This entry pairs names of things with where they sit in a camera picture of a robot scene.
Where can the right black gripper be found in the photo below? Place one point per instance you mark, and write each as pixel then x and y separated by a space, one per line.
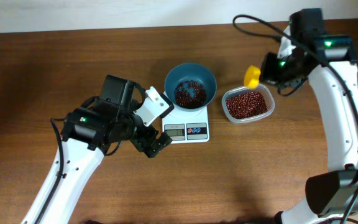
pixel 268 70

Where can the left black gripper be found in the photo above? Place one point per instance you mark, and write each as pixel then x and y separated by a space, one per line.
pixel 148 140

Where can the yellow plastic measuring scoop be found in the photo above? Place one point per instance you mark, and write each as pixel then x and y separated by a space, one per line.
pixel 251 77

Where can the blue plastic bowl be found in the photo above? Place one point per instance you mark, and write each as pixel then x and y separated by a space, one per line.
pixel 190 86

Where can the red adzuki beans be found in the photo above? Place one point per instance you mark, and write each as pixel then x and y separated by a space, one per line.
pixel 246 105

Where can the clear plastic bean container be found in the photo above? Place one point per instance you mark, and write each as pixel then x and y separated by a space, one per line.
pixel 242 89

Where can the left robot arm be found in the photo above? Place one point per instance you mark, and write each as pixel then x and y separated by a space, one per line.
pixel 124 111

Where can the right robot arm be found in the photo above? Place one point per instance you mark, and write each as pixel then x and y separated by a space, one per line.
pixel 333 196

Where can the white digital kitchen scale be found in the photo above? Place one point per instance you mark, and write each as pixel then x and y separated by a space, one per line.
pixel 187 125

